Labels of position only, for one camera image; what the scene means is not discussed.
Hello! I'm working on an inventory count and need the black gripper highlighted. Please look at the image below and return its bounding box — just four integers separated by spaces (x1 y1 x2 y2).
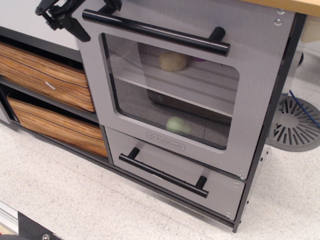
35 0 122 42

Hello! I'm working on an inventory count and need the grey oven door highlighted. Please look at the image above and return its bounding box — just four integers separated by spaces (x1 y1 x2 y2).
74 0 295 181

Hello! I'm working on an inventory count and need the black oven door handle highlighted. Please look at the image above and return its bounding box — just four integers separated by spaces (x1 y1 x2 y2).
82 9 231 57

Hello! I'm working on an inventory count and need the upper wood-pattern bin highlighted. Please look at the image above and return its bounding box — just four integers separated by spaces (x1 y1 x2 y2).
0 42 95 113

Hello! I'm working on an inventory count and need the wood-pattern bin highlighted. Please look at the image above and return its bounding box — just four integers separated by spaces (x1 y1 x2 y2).
0 42 95 113
7 93 108 157

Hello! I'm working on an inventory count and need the beige toy potato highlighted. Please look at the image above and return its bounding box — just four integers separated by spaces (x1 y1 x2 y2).
158 52 188 72

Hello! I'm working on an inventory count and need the black toy kitchen cabinet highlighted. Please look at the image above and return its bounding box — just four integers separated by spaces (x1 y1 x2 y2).
0 12 308 234

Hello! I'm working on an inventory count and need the lower wood-pattern bin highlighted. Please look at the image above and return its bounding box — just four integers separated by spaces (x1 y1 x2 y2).
7 93 108 157

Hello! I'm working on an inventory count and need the green toy pear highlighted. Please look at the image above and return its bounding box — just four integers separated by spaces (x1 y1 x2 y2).
165 116 192 135

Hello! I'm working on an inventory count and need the wooden countertop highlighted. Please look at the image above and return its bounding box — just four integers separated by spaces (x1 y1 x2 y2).
243 0 320 17

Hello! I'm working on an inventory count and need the grey lower drawer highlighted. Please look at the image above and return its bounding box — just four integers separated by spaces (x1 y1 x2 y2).
105 128 245 220

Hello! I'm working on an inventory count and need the grey round slotted base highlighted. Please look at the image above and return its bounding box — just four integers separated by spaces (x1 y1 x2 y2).
266 95 320 152

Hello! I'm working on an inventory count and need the blue cable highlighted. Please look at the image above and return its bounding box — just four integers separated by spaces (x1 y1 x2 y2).
288 89 320 129

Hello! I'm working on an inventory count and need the black base plate with screw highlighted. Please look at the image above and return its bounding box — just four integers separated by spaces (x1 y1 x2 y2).
0 211 63 240

